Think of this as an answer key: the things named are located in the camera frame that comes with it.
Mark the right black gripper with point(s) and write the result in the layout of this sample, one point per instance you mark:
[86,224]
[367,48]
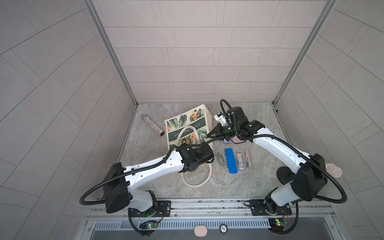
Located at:
[219,133]

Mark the pink compass set case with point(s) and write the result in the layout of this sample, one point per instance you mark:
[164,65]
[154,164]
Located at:
[235,140]

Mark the clear case with green card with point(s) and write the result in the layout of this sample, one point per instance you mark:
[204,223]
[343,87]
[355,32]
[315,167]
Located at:
[221,160]

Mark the cream canvas floral tote bag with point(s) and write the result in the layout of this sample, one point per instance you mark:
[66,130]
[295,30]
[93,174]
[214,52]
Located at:
[190,127]

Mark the clear compass case with barcode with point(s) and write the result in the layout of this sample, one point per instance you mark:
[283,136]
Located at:
[240,161]

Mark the clear case with pink insert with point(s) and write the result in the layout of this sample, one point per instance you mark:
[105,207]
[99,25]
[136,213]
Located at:
[248,160]

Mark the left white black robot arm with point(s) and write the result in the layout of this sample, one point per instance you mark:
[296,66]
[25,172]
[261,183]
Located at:
[120,187]

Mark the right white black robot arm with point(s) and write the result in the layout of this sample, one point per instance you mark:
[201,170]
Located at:
[308,172]

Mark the glittery silver cylinder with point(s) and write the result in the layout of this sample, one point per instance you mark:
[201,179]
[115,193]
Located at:
[153,125]

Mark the black microphone stand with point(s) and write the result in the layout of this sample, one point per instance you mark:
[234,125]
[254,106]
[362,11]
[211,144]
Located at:
[285,175]

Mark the pink round pad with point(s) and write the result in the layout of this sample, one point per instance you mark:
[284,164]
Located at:
[200,231]

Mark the black poker chip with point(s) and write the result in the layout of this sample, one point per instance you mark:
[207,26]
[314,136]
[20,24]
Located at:
[223,228]

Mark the left green circuit board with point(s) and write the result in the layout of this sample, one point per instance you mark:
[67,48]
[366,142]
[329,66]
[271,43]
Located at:
[149,225]

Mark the green circuit board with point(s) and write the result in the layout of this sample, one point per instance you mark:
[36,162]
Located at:
[277,225]
[149,225]

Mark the right green circuit board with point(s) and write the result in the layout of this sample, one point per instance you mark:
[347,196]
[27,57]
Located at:
[277,225]

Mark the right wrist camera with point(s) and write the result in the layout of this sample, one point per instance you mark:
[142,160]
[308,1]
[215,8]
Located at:
[221,118]

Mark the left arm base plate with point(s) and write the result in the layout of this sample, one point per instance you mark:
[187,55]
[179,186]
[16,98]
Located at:
[163,210]

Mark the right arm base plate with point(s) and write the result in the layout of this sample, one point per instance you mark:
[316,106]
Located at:
[261,207]

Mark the aluminium rail frame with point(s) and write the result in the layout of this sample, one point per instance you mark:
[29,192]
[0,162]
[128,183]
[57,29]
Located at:
[235,208]

